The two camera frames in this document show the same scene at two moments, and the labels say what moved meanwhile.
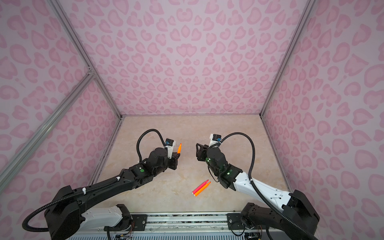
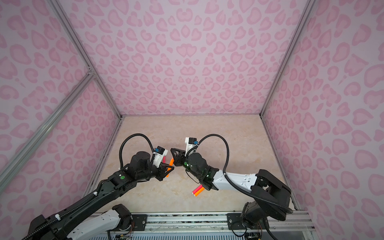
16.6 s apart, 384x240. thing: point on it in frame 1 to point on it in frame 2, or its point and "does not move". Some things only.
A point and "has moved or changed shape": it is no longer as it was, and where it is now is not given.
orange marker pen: x=179 y=148 has moved or changed shape
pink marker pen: x=199 y=187 does not move
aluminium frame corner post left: x=90 y=70 does not move
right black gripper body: x=214 y=169 to x=187 y=164
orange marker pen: x=201 y=191 does not move
